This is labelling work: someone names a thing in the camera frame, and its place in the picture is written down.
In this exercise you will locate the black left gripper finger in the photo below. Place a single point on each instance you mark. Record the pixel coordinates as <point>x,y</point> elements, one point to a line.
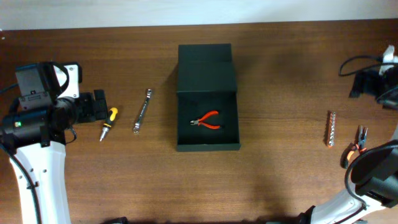
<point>99,95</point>
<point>101,110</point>

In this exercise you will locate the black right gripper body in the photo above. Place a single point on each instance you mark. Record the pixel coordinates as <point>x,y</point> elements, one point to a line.
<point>363,84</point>

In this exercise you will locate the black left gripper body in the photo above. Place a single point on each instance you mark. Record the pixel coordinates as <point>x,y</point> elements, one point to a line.
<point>88,107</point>

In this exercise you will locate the orange black long-nose pliers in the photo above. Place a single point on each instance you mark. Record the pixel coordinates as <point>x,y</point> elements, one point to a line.
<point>358,145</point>

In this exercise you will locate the orange socket rail with sockets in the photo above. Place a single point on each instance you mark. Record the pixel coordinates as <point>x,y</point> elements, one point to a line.
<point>331,129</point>

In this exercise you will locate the red handled side cutters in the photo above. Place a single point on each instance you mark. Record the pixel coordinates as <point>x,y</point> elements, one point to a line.
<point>202,121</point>

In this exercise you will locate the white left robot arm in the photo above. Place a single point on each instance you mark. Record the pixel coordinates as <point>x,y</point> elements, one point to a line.
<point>34,140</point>

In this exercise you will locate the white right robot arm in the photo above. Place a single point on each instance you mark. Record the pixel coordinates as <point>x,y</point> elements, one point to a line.
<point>371,174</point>

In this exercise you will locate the yellow black stubby screwdriver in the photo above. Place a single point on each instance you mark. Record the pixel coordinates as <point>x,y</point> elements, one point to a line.
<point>108,123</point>

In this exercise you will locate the black open box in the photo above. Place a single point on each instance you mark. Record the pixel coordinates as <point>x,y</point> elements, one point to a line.
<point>207,81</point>

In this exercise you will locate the silver ring wrench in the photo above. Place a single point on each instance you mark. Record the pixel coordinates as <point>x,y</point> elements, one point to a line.
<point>139,120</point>

